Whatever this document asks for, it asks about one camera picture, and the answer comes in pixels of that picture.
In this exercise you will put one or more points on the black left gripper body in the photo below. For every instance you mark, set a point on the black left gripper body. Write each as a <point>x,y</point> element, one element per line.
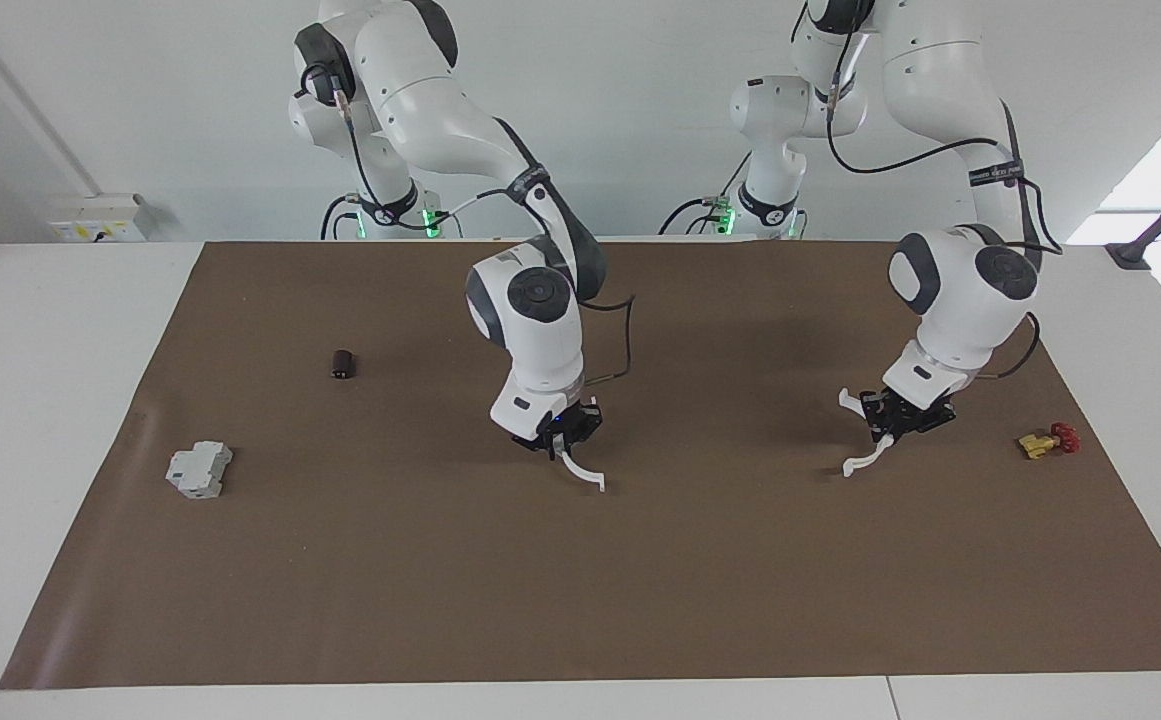
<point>925,417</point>

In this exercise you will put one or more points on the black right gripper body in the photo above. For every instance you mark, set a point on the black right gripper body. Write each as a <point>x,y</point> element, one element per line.
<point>572,420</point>

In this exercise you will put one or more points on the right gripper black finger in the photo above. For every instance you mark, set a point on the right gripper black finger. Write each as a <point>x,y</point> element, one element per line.
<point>577,440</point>
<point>551,448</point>

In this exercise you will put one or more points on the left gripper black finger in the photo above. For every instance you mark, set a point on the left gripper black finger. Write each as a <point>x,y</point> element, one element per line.
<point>901,433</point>
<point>875,413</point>

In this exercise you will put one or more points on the white half pipe clamp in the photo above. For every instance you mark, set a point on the white half pipe clamp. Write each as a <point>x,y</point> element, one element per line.
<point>865,460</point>
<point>585,475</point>

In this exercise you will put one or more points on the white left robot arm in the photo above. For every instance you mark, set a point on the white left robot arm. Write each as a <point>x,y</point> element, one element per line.
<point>960,290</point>

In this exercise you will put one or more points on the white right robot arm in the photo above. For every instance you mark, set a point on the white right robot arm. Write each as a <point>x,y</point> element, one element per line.
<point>440,110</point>

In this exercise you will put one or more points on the brown table mat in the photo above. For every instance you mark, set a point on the brown table mat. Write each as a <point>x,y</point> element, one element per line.
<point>580,580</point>

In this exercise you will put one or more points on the small black cylinder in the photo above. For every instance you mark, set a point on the small black cylinder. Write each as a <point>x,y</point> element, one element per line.
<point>343,364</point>

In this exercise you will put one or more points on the white circuit breaker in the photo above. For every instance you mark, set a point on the white circuit breaker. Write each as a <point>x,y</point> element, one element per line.
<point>198,470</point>

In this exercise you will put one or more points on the white wall socket box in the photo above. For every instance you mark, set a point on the white wall socket box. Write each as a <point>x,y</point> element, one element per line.
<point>100,220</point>

